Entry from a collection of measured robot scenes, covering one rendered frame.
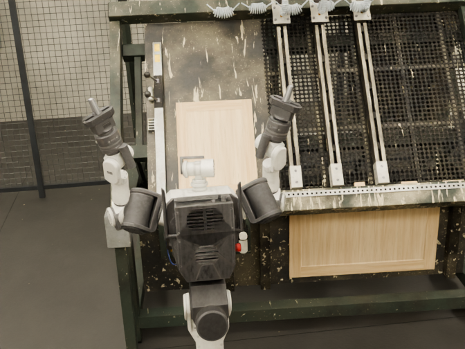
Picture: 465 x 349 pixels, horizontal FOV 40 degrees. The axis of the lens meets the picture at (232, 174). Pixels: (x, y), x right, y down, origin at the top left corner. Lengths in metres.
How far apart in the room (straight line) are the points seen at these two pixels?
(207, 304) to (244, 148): 1.50
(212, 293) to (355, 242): 1.78
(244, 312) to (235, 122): 1.10
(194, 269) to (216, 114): 1.60
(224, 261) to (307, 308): 1.67
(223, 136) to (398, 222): 1.17
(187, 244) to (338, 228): 1.83
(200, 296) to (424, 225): 2.03
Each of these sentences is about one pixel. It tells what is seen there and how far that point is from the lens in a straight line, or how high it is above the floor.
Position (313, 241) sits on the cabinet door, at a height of 0.49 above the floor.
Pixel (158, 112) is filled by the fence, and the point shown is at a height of 1.29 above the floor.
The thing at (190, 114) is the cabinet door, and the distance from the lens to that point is 3.68.
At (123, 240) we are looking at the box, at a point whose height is 0.79.
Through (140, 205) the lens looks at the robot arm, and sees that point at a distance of 2.27.
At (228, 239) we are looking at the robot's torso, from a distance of 2.18.
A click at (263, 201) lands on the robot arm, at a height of 1.35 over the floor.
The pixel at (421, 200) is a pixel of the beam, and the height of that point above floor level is 0.83.
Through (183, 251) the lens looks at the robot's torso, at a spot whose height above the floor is 1.25.
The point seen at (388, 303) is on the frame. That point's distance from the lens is 3.94.
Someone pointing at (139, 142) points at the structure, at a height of 1.13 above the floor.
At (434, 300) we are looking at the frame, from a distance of 4.02.
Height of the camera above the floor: 2.28
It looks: 22 degrees down
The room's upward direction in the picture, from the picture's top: 2 degrees counter-clockwise
